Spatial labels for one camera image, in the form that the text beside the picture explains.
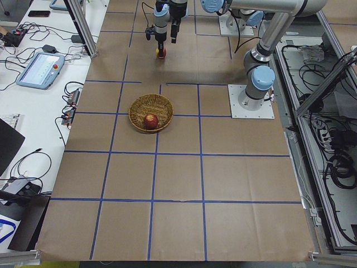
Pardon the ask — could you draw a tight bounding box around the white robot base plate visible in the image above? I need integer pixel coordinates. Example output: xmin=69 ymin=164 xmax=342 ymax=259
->
xmin=228 ymin=84 xmax=274 ymax=119

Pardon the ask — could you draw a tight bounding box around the black laptop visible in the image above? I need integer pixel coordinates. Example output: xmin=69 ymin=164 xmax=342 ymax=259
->
xmin=0 ymin=119 xmax=25 ymax=175

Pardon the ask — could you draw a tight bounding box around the yellow-red apple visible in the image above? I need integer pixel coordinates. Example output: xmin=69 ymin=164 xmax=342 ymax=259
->
xmin=156 ymin=48 xmax=167 ymax=59

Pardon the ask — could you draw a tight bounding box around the white keyboard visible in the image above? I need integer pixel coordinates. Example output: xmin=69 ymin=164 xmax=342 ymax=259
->
xmin=1 ymin=113 xmax=21 ymax=129

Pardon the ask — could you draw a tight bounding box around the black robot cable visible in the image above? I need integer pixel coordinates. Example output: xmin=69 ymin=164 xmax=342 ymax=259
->
xmin=223 ymin=8 xmax=262 ymax=54

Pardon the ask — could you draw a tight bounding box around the aluminium frame post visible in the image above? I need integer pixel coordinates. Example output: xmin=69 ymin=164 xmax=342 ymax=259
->
xmin=64 ymin=0 xmax=98 ymax=58

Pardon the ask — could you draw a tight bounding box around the black smartphone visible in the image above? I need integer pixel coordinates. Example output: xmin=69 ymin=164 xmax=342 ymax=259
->
xmin=28 ymin=10 xmax=50 ymax=17

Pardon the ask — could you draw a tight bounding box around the woven wicker basket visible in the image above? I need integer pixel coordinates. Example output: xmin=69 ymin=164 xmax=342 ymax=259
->
xmin=128 ymin=94 xmax=173 ymax=133

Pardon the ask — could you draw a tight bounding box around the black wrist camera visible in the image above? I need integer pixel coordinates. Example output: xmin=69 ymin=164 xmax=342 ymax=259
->
xmin=145 ymin=25 xmax=155 ymax=41

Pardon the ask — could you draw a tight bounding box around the blue teach pendant tablet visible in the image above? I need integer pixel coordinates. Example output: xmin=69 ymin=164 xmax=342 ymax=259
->
xmin=16 ymin=52 xmax=65 ymax=90

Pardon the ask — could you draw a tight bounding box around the red apple in basket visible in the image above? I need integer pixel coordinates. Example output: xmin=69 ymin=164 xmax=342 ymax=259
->
xmin=144 ymin=113 xmax=158 ymax=130

